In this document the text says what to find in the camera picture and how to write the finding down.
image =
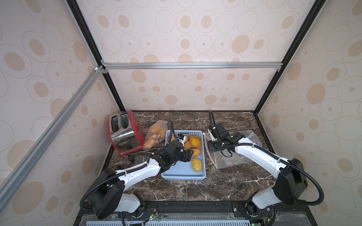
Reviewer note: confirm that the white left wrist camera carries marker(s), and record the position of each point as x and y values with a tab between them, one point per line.
181	138

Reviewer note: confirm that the clear zipper bag blue strip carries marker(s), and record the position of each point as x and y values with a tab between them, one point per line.
252	136

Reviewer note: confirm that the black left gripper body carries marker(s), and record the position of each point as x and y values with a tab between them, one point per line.
183	155

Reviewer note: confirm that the red and chrome toaster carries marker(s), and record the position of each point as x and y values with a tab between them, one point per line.
125	133

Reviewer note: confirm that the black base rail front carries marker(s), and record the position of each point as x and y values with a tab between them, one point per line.
203	213

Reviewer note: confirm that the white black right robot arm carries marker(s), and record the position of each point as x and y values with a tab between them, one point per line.
291	179

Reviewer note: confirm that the silver aluminium rail left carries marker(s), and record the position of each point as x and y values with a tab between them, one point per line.
25	166

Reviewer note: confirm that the silver aluminium rail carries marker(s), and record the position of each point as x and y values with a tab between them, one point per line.
199	65
25	166

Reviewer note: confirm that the clear zipper bag pink strip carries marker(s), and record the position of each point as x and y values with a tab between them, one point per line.
222	159
157	132

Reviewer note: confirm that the silver aluminium rail back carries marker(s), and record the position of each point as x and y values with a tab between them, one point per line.
199	65

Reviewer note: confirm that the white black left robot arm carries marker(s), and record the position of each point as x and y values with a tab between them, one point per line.
106	195

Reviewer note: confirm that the light blue plastic basket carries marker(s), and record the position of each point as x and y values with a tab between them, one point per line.
182	170

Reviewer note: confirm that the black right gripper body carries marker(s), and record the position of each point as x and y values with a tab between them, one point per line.
214	141

